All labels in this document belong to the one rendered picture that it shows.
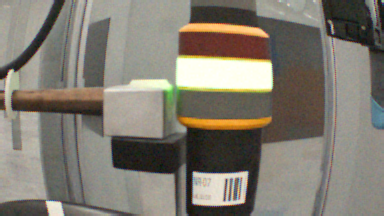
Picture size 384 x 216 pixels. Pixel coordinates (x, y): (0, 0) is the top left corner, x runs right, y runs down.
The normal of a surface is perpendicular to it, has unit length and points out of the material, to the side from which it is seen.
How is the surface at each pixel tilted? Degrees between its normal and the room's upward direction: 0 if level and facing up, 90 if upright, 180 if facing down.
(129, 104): 90
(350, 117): 90
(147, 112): 90
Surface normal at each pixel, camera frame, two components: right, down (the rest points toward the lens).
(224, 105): -0.09, 0.08
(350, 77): 0.36, 0.08
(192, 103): -0.68, 0.05
